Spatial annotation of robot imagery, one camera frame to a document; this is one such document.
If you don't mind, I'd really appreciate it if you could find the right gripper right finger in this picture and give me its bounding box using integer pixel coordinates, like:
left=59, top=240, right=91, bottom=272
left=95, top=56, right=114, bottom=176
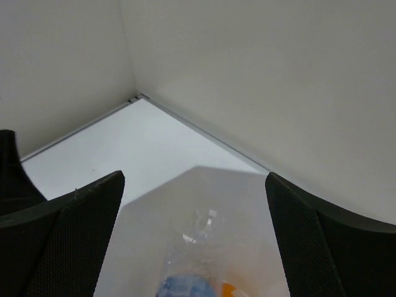
left=265, top=172, right=395, bottom=296

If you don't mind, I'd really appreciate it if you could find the translucent white bin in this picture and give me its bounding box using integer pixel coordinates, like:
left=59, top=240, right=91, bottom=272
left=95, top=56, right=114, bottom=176
left=95, top=166, right=289, bottom=296

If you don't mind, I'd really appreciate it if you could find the blue label clear bottle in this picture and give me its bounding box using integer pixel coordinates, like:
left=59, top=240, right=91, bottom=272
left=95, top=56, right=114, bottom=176
left=156, top=209, right=226, bottom=296

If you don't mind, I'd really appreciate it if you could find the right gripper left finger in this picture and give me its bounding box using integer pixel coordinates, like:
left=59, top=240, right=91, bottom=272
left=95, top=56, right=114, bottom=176
left=1, top=171, right=125, bottom=296

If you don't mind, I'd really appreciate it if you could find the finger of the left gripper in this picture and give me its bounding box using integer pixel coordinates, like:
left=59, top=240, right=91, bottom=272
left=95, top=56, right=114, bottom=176
left=1, top=129, right=46, bottom=215

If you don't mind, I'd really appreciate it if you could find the orange juice bottle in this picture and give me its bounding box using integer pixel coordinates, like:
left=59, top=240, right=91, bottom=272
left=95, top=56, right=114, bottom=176
left=222, top=282, right=239, bottom=297

